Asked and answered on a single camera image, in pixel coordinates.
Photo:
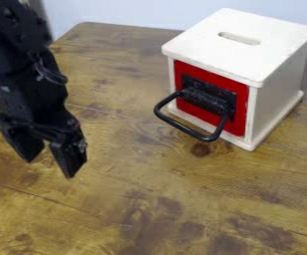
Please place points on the red drawer front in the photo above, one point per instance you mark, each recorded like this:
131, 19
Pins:
234, 126

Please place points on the white wooden box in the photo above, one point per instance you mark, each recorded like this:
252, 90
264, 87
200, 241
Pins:
254, 50

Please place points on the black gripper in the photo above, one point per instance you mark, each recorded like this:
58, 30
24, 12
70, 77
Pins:
34, 116

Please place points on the black metal drawer handle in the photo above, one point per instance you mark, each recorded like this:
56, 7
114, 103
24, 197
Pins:
206, 97

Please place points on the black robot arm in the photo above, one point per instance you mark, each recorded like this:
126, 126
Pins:
24, 40

